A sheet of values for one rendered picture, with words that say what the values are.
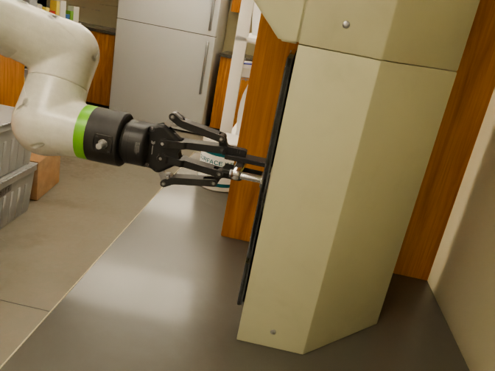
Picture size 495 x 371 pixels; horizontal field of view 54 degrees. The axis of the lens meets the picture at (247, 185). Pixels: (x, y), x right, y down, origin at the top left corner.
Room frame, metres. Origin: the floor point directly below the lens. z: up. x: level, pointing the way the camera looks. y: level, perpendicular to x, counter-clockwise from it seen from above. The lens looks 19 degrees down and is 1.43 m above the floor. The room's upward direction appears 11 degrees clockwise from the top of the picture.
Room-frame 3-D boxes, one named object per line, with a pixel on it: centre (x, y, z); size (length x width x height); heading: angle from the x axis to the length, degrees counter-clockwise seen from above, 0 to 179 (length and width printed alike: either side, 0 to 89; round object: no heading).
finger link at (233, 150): (0.78, 0.04, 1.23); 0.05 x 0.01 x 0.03; 87
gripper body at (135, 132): (0.78, 0.17, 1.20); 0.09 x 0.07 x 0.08; 87
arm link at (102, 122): (0.78, 0.24, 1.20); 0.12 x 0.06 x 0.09; 177
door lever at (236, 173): (0.75, 0.00, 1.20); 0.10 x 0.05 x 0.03; 177
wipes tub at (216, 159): (1.38, 0.09, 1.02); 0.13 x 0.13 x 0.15
